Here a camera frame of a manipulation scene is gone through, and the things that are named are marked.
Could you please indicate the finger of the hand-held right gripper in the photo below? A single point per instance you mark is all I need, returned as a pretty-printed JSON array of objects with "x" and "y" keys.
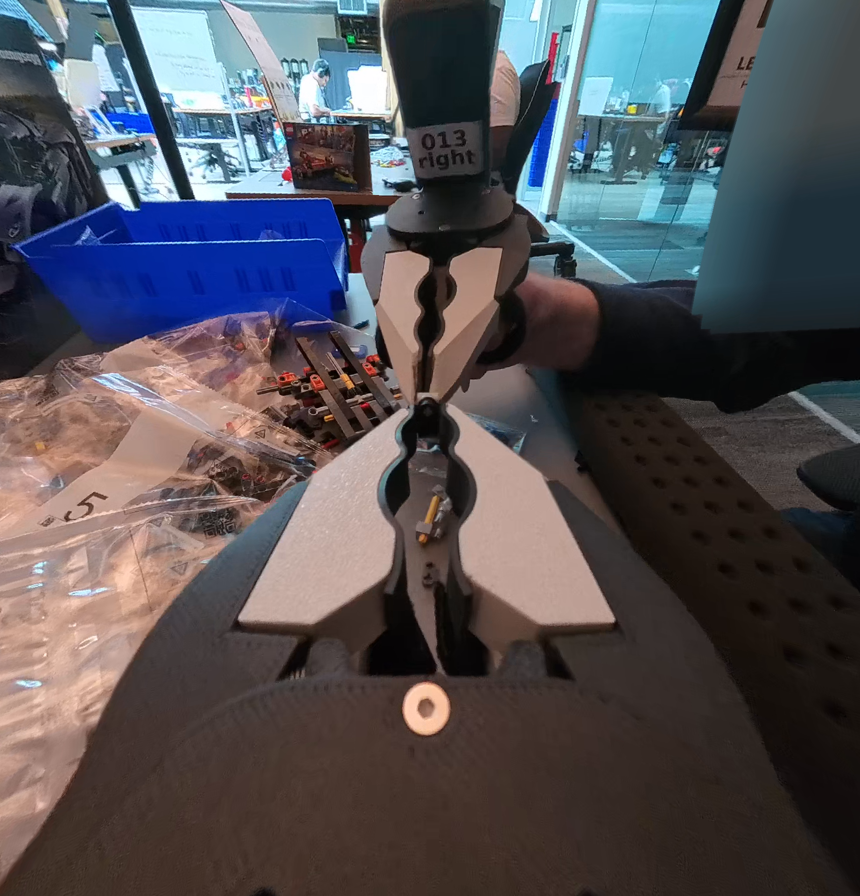
[
  {"x": 398, "y": 301},
  {"x": 475, "y": 294}
]

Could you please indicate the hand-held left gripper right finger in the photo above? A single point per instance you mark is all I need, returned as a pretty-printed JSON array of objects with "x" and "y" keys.
[{"x": 528, "y": 553}]

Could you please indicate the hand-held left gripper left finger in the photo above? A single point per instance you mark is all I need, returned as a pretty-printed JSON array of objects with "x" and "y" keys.
[{"x": 318, "y": 553}]

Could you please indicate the small grey lego assembly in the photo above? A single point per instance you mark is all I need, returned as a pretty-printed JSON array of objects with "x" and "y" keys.
[{"x": 428, "y": 518}]

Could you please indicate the small black lego bush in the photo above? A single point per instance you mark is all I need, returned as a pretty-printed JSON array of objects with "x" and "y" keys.
[{"x": 428, "y": 416}]

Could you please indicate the person's right forearm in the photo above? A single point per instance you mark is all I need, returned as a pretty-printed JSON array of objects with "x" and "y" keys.
[{"x": 682, "y": 343}]

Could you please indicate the light grey lego pin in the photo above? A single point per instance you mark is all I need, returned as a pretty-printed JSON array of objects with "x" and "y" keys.
[{"x": 442, "y": 507}]

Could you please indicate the dark grey lego chassis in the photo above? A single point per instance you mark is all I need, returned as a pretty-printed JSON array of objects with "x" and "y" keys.
[{"x": 339, "y": 392}]

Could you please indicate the colourful lego set box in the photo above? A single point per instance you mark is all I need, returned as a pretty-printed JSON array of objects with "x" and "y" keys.
[{"x": 328, "y": 157}]

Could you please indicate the pile of clear lego bags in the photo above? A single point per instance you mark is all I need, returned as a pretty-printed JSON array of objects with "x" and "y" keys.
[{"x": 87, "y": 595}]

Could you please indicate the dark lego set box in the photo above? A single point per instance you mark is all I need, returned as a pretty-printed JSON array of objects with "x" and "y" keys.
[{"x": 24, "y": 210}]

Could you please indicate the person's right hand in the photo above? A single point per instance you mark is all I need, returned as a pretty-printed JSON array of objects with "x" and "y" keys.
[{"x": 563, "y": 322}]

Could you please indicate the small zip bag of pins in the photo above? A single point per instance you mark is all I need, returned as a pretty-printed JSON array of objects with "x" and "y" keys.
[{"x": 503, "y": 430}]

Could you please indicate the background wooden table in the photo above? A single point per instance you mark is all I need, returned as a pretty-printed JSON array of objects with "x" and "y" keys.
[{"x": 297, "y": 192}]

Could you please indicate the blue plastic bin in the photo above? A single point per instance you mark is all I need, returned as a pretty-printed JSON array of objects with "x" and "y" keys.
[
  {"x": 248, "y": 220},
  {"x": 192, "y": 287}
]

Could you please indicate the black perforated pad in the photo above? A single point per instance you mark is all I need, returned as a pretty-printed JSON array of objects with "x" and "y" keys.
[{"x": 752, "y": 560}]

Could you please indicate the pale cardboard box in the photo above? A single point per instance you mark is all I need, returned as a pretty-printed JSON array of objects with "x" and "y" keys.
[{"x": 741, "y": 63}]

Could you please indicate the person's legs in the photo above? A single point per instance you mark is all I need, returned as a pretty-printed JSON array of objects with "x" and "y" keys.
[{"x": 836, "y": 546}]

